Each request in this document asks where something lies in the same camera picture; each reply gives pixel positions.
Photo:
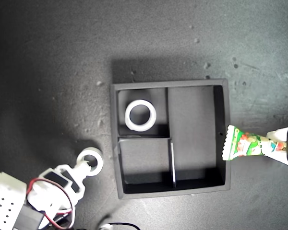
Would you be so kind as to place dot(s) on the large white tape roll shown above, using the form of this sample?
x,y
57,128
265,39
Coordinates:
x,y
128,117

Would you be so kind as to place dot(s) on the black compartment tray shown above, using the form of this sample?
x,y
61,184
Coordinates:
x,y
192,124

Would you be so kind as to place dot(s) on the green printed snack bar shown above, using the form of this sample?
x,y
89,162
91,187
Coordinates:
x,y
244,146

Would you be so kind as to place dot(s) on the small white tape roll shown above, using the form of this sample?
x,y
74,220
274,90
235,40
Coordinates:
x,y
98,158

